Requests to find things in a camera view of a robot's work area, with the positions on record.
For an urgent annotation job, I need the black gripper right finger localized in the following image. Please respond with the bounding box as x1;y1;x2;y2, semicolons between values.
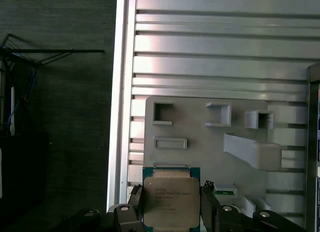
199;179;308;232

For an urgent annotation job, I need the black metal frame stand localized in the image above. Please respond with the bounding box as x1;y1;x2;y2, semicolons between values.
0;33;105;138

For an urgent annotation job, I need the grey plastic parts rack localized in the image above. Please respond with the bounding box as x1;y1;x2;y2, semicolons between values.
144;96;283;232

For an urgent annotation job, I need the silver CPU green edge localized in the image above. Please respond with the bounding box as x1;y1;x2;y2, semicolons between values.
141;166;202;229

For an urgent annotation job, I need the black open PC case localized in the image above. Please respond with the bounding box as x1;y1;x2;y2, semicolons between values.
306;63;320;232

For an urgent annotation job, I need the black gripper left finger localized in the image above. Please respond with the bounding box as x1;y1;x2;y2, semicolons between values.
63;183;145;232

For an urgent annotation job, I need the green RAM stick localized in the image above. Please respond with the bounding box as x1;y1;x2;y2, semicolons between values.
214;184;238;197

